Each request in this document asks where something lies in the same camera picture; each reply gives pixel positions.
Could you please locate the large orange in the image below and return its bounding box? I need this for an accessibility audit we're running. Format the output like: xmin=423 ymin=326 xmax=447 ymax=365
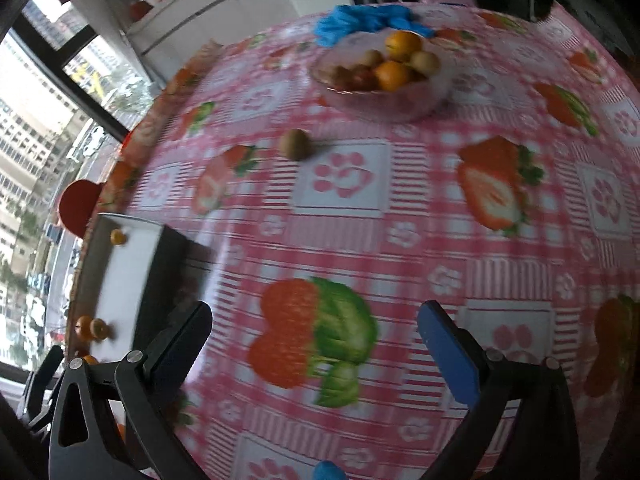
xmin=385 ymin=30 xmax=423 ymax=61

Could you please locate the grey rectangular tray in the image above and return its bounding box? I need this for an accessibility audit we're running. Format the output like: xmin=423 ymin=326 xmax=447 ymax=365
xmin=82 ymin=212 xmax=211 ymax=366

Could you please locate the white cabinet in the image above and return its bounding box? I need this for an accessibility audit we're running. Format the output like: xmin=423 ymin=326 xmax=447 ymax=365
xmin=125 ymin=0 xmax=361 ymax=86

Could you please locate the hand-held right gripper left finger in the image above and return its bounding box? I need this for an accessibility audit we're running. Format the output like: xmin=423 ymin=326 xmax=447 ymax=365
xmin=49 ymin=301 xmax=214 ymax=480

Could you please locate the black framed window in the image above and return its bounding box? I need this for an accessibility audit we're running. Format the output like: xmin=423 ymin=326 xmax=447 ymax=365
xmin=0 ymin=0 xmax=131 ymax=376

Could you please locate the glass fruit bowl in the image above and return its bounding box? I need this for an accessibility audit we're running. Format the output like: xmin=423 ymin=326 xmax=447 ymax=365
xmin=308 ymin=30 xmax=453 ymax=122

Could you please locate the pink strawberry print tablecloth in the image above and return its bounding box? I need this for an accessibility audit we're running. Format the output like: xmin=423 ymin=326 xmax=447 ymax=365
xmin=75 ymin=0 xmax=640 ymax=480

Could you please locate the blue crumpled plastic bag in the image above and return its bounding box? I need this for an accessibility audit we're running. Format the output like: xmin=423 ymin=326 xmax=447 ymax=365
xmin=315 ymin=4 xmax=436 ymax=48

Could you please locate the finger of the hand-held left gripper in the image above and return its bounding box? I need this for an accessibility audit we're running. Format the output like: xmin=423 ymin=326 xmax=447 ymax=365
xmin=21 ymin=345 xmax=66 ymax=413
xmin=25 ymin=385 xmax=63 ymax=433

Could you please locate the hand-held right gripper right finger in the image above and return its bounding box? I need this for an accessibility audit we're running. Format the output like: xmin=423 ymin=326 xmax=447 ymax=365
xmin=417 ymin=300 xmax=582 ymax=480

